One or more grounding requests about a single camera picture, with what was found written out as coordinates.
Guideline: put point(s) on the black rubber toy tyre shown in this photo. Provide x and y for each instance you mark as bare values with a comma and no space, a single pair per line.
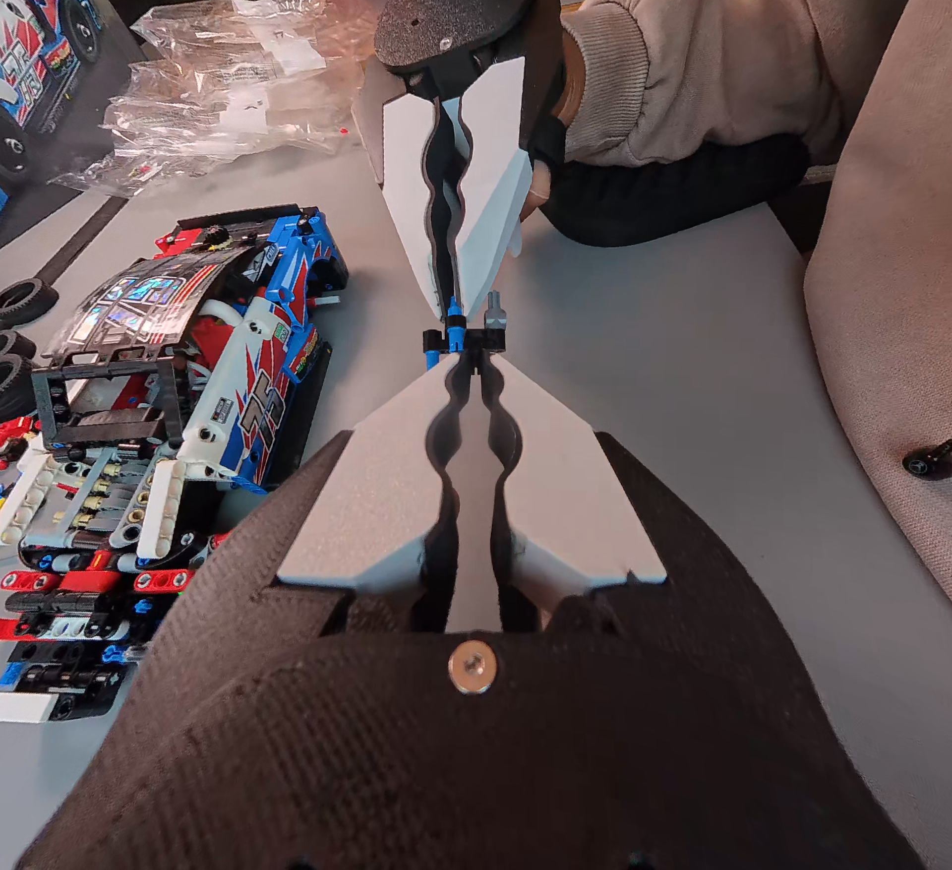
44,308
22,345
18,394

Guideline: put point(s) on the black chair armrest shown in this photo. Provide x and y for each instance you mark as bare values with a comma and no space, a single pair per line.
669,204

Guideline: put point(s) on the black clip microphone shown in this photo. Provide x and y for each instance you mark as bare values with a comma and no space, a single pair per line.
922,461

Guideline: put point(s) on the person's beige sweatshirt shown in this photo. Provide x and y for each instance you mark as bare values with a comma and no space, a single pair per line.
892,290

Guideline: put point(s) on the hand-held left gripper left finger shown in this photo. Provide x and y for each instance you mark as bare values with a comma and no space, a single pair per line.
357,513

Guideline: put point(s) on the toy brick race car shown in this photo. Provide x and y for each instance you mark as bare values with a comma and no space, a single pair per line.
245,379

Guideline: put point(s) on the grey desk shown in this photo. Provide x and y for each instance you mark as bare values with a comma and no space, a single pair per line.
669,364

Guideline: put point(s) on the toy car set box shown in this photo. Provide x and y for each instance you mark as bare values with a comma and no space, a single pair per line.
44,66

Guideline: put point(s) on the person's right hand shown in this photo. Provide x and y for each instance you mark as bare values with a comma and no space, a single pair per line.
539,191

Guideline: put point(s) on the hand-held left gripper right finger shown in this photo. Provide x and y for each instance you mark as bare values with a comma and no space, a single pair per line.
587,513

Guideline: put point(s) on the blue brick pin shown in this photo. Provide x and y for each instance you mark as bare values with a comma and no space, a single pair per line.
455,316

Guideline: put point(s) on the small black brick beam assembly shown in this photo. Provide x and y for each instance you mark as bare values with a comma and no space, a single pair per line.
439,342

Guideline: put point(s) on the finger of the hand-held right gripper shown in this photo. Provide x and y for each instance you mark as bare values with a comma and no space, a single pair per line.
498,163
405,170

